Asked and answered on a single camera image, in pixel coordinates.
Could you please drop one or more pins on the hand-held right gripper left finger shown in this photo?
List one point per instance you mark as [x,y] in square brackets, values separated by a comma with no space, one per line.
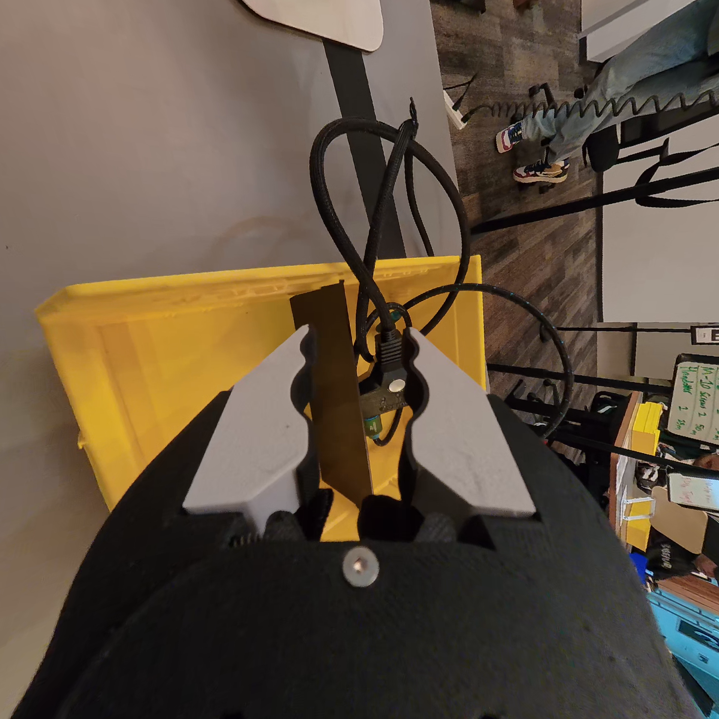
[253,444]

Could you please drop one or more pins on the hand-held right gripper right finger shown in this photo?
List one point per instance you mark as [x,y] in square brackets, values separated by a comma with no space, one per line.
[466,449]

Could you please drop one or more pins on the yellow plastic bin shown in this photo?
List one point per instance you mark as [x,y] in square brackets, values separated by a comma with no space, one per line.
[168,365]
[649,427]

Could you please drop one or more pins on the black bin divider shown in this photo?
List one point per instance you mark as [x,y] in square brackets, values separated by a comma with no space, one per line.
[331,393]

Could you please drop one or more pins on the whiteboard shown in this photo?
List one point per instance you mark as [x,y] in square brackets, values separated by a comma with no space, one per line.
[694,399]

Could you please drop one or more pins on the small printed label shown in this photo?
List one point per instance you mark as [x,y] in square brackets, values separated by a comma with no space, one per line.
[706,335]

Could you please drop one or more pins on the blue storage crate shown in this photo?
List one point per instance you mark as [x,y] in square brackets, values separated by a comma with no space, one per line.
[691,635]

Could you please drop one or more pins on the white power strip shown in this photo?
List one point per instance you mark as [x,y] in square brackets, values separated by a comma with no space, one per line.
[456,115]

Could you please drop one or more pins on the white metal board stand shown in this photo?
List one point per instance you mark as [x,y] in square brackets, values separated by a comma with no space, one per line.
[337,22]

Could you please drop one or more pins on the black desk frame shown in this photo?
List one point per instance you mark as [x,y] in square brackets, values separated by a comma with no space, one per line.
[561,210]

